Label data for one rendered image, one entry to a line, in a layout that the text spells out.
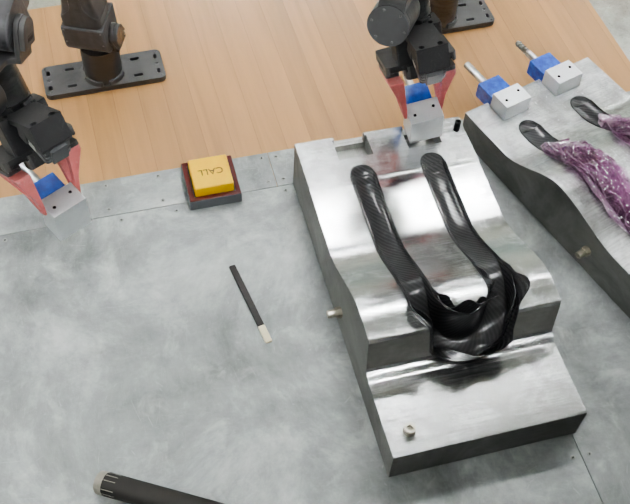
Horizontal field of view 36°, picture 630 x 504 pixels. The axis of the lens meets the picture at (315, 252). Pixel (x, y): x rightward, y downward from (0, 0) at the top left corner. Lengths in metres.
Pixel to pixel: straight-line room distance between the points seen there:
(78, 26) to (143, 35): 0.23
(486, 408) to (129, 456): 0.46
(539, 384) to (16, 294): 0.73
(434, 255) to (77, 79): 0.70
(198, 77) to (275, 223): 0.34
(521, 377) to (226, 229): 0.49
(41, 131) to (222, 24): 0.66
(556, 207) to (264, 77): 0.54
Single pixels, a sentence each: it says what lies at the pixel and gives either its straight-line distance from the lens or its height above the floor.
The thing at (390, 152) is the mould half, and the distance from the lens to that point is 1.44.
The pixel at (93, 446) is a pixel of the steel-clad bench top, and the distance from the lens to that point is 1.29.
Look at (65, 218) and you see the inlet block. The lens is 1.30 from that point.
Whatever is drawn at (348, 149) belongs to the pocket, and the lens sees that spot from 1.47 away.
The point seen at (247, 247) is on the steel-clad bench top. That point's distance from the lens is 1.43.
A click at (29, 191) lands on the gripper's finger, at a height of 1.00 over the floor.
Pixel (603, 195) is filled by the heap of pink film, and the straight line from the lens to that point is 1.44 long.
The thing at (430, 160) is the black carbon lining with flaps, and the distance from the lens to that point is 1.44.
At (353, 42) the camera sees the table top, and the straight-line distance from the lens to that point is 1.74.
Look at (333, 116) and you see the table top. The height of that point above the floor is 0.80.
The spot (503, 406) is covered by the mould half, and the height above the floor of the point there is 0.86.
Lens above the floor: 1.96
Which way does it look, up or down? 54 degrees down
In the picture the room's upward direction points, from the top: 4 degrees clockwise
